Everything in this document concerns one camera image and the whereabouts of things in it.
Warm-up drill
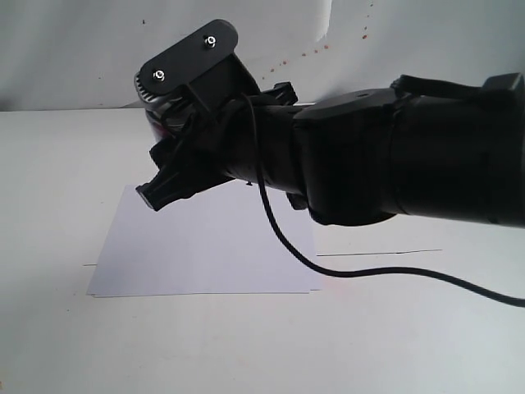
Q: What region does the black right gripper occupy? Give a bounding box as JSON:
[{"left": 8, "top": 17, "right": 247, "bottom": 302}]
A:
[{"left": 136, "top": 62, "right": 299, "bottom": 211}]

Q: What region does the white spray paint can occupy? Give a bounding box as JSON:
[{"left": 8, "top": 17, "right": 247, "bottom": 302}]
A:
[{"left": 145, "top": 98, "right": 194, "bottom": 142}]

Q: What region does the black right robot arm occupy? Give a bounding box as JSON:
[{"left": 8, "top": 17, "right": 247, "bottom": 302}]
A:
[{"left": 137, "top": 56, "right": 524, "bottom": 227}]

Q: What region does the white backdrop paper sheet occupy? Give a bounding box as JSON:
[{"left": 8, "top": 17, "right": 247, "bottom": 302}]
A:
[{"left": 1, "top": 1, "right": 332, "bottom": 111}]

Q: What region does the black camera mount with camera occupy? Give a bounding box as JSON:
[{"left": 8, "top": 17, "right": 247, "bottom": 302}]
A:
[{"left": 135, "top": 19, "right": 245, "bottom": 109}]

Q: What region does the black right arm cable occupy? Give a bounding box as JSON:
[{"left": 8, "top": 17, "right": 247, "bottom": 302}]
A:
[{"left": 235, "top": 92, "right": 525, "bottom": 308}]

